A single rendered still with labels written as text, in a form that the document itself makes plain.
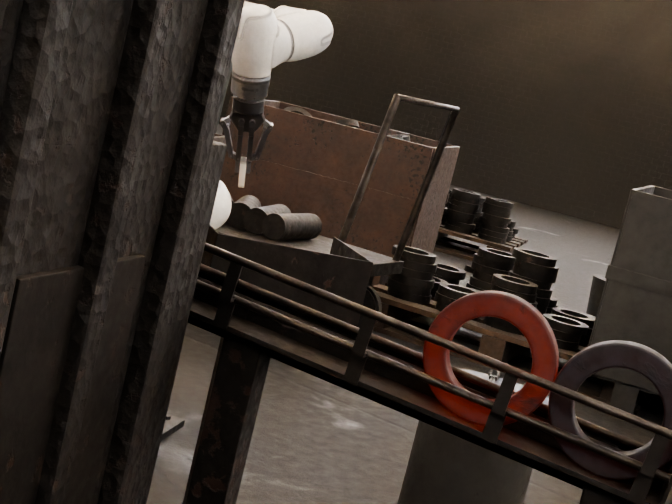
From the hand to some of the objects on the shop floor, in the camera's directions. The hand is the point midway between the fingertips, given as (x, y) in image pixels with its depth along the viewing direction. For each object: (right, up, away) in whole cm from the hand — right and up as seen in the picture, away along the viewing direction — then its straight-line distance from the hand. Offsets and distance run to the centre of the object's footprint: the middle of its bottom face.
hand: (242, 172), depth 304 cm
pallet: (+97, -62, +227) cm, 254 cm away
